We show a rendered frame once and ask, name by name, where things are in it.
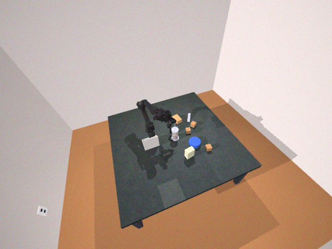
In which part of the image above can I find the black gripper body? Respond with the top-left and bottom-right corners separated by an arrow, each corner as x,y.
161,116 -> 172,128

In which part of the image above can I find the blue cylinder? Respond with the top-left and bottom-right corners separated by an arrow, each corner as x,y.
189,136 -> 201,148

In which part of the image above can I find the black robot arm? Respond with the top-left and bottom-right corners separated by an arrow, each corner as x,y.
136,100 -> 172,138

